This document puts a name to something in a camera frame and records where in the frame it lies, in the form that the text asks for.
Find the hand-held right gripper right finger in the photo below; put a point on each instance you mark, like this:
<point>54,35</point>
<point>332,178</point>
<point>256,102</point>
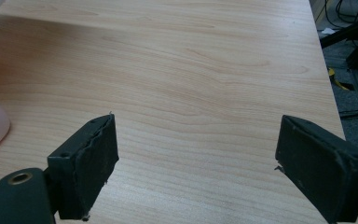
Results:
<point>320,168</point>

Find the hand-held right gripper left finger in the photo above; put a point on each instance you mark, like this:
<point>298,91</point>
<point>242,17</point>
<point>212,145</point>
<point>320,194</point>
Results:
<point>87,174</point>

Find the yellow and black tape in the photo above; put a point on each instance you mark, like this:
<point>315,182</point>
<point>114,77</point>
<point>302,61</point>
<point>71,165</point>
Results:
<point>337,80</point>

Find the white paper scrap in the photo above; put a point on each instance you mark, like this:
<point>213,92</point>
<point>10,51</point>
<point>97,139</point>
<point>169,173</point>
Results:
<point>327,31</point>

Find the black metal stand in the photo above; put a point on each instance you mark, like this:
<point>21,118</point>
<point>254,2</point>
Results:
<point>357,34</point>

